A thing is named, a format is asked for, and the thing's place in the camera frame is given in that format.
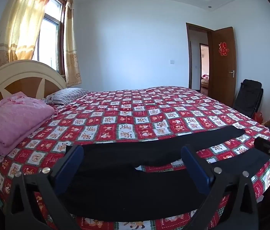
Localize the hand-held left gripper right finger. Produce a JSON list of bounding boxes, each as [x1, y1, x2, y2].
[[180, 146, 265, 230]]

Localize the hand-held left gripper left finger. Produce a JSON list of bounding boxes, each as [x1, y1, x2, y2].
[[5, 145, 85, 230]]

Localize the black pants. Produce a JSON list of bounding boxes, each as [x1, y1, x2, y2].
[[61, 125, 270, 221]]

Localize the red bag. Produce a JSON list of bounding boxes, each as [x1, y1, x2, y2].
[[253, 112, 264, 124]]

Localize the black chair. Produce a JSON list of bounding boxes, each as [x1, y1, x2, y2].
[[232, 79, 263, 120]]

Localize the red checked printed bedspread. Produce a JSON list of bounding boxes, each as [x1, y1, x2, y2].
[[0, 86, 270, 230]]

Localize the striped pillow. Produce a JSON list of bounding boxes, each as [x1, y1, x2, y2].
[[45, 88, 90, 105]]

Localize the pink folded blanket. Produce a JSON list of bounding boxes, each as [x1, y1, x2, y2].
[[0, 92, 55, 157]]

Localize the brown wooden door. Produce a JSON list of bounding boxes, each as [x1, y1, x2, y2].
[[208, 27, 237, 107]]

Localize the red paper door decoration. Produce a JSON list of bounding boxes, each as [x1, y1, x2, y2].
[[218, 42, 229, 56]]

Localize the cream wooden bed headboard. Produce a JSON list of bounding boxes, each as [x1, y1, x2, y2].
[[0, 59, 68, 112]]

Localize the narrow yellow curtain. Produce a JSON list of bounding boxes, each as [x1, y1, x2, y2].
[[64, 0, 81, 86]]

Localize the window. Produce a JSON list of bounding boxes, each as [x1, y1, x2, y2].
[[32, 0, 67, 76]]

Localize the wide yellow curtain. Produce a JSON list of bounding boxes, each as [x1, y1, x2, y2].
[[0, 0, 57, 71]]

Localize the brown inner door frame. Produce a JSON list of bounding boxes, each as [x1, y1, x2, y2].
[[199, 43, 209, 92]]

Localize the brown door frame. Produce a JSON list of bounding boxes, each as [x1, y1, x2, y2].
[[186, 22, 214, 93], [199, 43, 209, 92]]

